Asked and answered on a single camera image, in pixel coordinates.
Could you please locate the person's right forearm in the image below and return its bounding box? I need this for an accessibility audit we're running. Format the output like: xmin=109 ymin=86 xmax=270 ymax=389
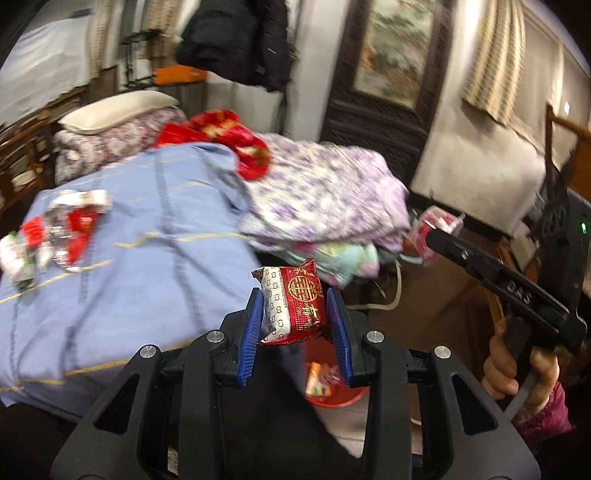
xmin=515 ymin=383 xmax=578 ymax=457

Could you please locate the red plastic bin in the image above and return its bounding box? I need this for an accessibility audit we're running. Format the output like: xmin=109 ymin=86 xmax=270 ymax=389
xmin=305 ymin=360 xmax=370 ymax=408

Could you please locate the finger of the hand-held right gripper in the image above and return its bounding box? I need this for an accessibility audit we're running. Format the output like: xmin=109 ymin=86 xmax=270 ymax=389
xmin=426 ymin=228 xmax=552 ymax=308

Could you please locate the black jacket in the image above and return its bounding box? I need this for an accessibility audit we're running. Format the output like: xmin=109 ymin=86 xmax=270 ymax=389
xmin=175 ymin=0 xmax=291 ymax=92

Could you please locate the orange box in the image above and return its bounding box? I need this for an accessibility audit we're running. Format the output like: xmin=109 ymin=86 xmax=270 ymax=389
xmin=154 ymin=66 xmax=208 ymax=86

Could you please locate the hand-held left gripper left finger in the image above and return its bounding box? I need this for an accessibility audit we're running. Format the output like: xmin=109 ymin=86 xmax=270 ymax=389
xmin=51 ymin=288 xmax=278 ymax=480

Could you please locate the white cable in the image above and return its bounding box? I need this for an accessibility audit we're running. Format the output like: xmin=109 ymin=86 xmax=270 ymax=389
xmin=351 ymin=261 xmax=402 ymax=311

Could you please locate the cream pillow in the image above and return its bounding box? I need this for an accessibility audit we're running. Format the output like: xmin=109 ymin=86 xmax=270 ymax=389
xmin=58 ymin=90 xmax=180 ymax=136

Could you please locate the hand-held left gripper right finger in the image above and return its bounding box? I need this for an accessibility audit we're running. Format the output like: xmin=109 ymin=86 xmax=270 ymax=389
xmin=325 ymin=288 xmax=541 ymax=480

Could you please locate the green white wrapper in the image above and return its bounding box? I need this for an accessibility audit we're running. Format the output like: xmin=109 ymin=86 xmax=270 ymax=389
xmin=0 ymin=231 xmax=40 ymax=289

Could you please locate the dark framed painting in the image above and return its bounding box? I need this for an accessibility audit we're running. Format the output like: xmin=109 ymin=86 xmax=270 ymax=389
xmin=323 ymin=0 xmax=455 ymax=144

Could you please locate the person's right hand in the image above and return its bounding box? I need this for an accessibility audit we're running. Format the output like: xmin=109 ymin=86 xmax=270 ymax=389
xmin=482 ymin=318 xmax=561 ymax=418

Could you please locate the purple floral quilt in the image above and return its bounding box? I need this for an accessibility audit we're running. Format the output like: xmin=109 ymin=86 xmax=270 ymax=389
xmin=240 ymin=133 xmax=411 ymax=259

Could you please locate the red white snack packet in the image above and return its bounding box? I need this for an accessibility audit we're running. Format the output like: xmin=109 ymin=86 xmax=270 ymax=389
xmin=252 ymin=258 xmax=331 ymax=346

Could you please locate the clear plastic container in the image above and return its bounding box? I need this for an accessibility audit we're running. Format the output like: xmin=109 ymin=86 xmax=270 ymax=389
xmin=409 ymin=206 xmax=465 ymax=266

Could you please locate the red patterned blanket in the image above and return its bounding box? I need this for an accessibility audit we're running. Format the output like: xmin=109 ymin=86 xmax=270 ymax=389
xmin=154 ymin=109 xmax=271 ymax=181

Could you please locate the pink floral folded quilt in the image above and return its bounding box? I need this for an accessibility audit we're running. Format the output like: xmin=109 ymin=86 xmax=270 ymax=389
xmin=53 ymin=108 xmax=185 ymax=185

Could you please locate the mint patterned cloth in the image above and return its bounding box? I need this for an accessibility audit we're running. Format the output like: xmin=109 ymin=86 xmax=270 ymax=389
xmin=286 ymin=242 xmax=382 ymax=287

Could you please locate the clear red plastic wrapper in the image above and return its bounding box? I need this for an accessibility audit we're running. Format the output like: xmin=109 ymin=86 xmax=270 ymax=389
xmin=44 ymin=205 xmax=100 ymax=271

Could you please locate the striped curtain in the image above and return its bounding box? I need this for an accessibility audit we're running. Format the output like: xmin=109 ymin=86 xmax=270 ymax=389
xmin=460 ymin=0 xmax=527 ymax=127

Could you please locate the light blue striped blanket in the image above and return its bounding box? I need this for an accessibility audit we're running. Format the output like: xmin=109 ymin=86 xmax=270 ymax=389
xmin=0 ymin=142 xmax=305 ymax=407

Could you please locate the white red snack wrapper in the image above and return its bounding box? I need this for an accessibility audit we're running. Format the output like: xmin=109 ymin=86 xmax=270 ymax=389
xmin=51 ymin=189 xmax=114 ymax=217

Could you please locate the black metal rack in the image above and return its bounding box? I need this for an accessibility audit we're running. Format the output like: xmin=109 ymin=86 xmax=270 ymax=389
xmin=117 ymin=32 xmax=158 ymax=88

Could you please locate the small red white wrapper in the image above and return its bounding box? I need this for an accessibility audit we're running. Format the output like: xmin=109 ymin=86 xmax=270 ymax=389
xmin=21 ymin=219 xmax=47 ymax=245

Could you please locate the colourful candy wrapper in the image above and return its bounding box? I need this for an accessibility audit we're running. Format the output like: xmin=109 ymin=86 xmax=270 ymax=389
xmin=307 ymin=362 xmax=345 ymax=398

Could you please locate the wooden chair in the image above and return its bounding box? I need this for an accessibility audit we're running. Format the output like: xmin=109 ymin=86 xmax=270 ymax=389
xmin=545 ymin=104 xmax=591 ymax=195

